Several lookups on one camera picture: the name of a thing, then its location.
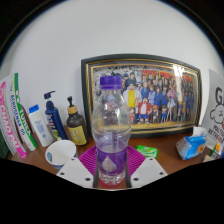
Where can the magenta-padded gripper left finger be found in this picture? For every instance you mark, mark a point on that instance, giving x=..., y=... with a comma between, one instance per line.
x=75, y=170

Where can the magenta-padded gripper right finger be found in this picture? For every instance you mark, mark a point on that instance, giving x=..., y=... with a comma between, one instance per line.
x=146, y=168

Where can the clear purple-capped water bottle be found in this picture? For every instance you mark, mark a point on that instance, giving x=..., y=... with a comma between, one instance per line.
x=111, y=133

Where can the green soap bar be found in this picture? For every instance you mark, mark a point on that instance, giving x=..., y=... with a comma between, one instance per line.
x=146, y=151

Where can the flat round red coaster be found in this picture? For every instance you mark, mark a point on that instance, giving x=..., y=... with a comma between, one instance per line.
x=104, y=185

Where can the dark amber pump bottle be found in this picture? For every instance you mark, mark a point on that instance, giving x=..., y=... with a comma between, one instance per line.
x=77, y=130

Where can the blue tissue pack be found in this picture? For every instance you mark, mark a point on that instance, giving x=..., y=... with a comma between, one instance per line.
x=191, y=146

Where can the dark blue pump bottle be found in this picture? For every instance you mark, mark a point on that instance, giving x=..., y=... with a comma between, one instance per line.
x=55, y=121

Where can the white blue-capped bottle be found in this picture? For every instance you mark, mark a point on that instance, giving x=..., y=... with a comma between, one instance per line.
x=40, y=128

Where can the colourful puzzle cube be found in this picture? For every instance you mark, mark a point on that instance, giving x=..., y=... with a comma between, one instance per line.
x=215, y=150

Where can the framed group picture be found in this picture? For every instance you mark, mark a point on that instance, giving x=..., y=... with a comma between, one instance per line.
x=160, y=96

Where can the white green tube box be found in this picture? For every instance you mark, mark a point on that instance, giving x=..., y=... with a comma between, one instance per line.
x=23, y=113

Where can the pink tube box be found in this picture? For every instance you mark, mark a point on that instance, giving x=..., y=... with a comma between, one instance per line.
x=10, y=123

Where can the white printed gift bag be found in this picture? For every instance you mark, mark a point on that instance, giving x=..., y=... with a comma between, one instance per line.
x=216, y=110

